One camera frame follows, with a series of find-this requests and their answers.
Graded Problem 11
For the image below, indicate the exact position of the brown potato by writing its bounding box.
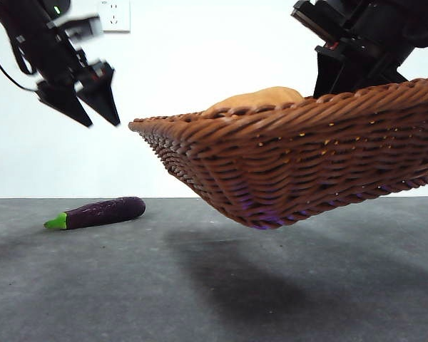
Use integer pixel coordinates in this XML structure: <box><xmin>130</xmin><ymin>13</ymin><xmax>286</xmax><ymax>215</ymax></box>
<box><xmin>203</xmin><ymin>86</ymin><xmax>305</xmax><ymax>120</ymax></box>

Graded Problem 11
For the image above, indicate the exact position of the brown woven wicker basket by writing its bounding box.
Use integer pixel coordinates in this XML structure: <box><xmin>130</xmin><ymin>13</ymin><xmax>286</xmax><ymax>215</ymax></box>
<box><xmin>128</xmin><ymin>75</ymin><xmax>428</xmax><ymax>231</ymax></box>

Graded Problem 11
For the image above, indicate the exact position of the purple eggplant with green stem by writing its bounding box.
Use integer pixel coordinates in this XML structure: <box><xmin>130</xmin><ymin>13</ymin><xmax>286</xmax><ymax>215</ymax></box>
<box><xmin>43</xmin><ymin>196</ymin><xmax>146</xmax><ymax>231</ymax></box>

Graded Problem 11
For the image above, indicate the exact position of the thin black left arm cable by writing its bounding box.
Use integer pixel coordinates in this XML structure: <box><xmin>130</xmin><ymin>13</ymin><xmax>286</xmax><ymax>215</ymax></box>
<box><xmin>0</xmin><ymin>42</ymin><xmax>40</xmax><ymax>92</ymax></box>

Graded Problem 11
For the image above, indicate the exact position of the pale grey left wrist camera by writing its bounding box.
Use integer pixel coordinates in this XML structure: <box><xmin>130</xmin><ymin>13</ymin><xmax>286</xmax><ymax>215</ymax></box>
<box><xmin>48</xmin><ymin>14</ymin><xmax>103</xmax><ymax>40</ymax></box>

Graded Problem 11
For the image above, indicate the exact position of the white wall socket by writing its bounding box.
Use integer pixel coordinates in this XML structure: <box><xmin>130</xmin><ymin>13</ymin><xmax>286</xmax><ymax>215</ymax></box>
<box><xmin>99</xmin><ymin>0</ymin><xmax>132</xmax><ymax>33</ymax></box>

